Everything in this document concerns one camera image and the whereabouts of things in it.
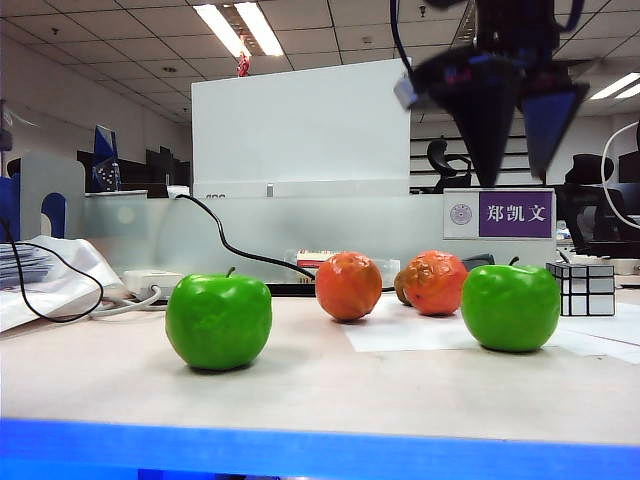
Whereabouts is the green plastic apple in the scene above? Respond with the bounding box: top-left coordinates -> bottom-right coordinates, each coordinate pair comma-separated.
460,256 -> 561,353
165,266 -> 274,372

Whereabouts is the white paper sheet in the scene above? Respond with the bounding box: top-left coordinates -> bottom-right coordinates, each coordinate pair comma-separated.
342,294 -> 640,362

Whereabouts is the white plastic bag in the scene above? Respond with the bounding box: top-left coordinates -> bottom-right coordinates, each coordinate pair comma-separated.
0,235 -> 126,334

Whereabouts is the red white box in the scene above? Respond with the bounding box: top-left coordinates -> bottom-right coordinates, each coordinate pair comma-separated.
296,248 -> 334,271

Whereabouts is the blue crystal trophy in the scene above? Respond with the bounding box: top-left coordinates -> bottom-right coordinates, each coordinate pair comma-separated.
91,124 -> 122,193

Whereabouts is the white adapter cable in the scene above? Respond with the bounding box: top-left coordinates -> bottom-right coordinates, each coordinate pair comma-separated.
89,284 -> 169,321

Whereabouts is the blue file holder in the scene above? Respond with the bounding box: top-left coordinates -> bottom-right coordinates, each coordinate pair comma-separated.
0,174 -> 68,243

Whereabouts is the silver mirror cube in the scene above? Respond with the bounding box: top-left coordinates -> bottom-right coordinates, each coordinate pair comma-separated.
545,262 -> 616,317

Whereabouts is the white power adapter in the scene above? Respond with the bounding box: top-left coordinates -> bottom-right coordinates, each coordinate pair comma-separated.
122,269 -> 184,302

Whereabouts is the frosted glass desk partition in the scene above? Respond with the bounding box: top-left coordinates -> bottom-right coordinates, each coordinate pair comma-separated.
84,192 -> 557,284

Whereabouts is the printed paper stack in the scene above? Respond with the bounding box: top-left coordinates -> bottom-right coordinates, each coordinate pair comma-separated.
0,243 -> 56,292

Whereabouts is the grey metal bookend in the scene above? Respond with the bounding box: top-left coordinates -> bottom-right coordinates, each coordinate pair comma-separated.
19,152 -> 87,240

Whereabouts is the black mesh office chair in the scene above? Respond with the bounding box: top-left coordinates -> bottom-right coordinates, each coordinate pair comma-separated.
554,153 -> 640,259

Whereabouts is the reddish orange fruit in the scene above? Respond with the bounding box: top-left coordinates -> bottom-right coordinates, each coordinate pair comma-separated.
402,249 -> 469,317

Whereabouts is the white board panel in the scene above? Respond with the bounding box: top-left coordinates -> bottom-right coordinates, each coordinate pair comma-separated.
191,58 -> 412,199

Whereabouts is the white looped cable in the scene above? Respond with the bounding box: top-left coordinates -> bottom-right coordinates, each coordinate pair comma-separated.
601,121 -> 640,225

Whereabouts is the dark wrist camera cable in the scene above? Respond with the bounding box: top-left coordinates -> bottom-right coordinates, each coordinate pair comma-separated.
389,0 -> 417,81

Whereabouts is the black power cable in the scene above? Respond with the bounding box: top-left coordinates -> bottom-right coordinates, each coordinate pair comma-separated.
175,193 -> 317,281

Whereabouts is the brown kiwi fruit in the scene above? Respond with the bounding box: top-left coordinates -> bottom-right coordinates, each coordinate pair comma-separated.
393,269 -> 414,307

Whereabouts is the blue tape strip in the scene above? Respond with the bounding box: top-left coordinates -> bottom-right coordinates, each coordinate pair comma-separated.
0,417 -> 640,480

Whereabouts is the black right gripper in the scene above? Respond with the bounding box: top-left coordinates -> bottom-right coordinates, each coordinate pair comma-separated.
413,0 -> 592,187

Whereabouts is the red hanging ornament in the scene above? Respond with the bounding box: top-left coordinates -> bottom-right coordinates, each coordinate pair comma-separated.
236,34 -> 252,79

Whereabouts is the purple white name plate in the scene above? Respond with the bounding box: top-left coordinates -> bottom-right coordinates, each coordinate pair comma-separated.
442,187 -> 556,240

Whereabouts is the ceiling fluorescent light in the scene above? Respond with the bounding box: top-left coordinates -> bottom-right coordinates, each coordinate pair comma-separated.
589,72 -> 640,100
193,2 -> 285,57

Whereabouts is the orange fruit with navel dot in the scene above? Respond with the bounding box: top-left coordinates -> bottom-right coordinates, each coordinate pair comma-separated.
314,251 -> 384,322

